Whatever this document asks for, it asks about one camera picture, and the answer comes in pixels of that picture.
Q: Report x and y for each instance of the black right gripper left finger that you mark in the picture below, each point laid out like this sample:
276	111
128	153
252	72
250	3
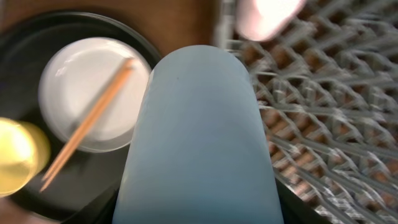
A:
100	210

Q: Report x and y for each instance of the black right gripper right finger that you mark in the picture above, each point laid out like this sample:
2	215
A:
296	211

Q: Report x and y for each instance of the yellow bowl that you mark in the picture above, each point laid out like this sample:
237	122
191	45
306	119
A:
25	151

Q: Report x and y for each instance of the blue plastic cup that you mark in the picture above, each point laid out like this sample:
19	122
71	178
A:
199	152

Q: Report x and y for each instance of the pink plastic cup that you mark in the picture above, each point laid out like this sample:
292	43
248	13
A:
259	20

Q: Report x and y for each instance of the grey dishwasher rack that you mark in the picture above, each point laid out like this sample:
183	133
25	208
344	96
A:
326	86

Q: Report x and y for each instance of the round black tray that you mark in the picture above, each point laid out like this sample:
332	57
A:
25	50

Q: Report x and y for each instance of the wooden chopstick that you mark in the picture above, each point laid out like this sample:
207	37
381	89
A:
90	118
84	133

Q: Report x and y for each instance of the grey round plate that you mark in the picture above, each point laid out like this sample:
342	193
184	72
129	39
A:
74	79

